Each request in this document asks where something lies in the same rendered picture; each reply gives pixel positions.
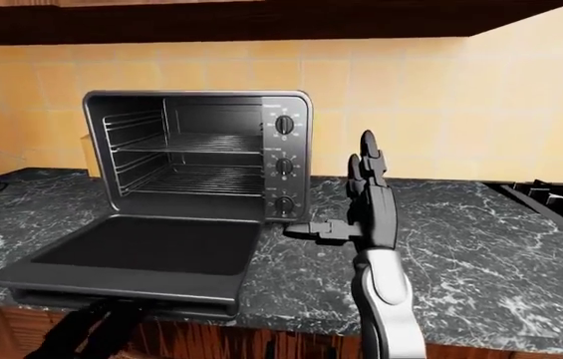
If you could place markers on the black temperature knob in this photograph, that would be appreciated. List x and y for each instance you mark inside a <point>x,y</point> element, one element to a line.
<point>285,124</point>

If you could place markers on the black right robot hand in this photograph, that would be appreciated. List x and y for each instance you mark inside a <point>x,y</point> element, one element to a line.
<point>379,209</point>

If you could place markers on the black timer knob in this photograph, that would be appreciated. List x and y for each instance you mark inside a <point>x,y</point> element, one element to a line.
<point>284,204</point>

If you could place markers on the black function knob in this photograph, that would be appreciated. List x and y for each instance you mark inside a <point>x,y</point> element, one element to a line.
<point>284,165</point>

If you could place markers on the dark wooden wall cabinet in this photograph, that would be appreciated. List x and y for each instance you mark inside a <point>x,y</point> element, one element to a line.
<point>241,18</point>

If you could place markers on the dark grey toaster oven body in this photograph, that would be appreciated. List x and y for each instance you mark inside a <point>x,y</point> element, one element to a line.
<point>288,175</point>

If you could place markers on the brown wooden base cabinet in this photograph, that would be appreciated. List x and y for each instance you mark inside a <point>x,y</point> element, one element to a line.
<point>241,342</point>

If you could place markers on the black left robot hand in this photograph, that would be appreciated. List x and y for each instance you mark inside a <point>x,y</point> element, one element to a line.
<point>82,333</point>

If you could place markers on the dark grey toaster oven door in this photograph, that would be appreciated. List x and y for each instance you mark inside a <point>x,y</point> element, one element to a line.
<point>141,250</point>

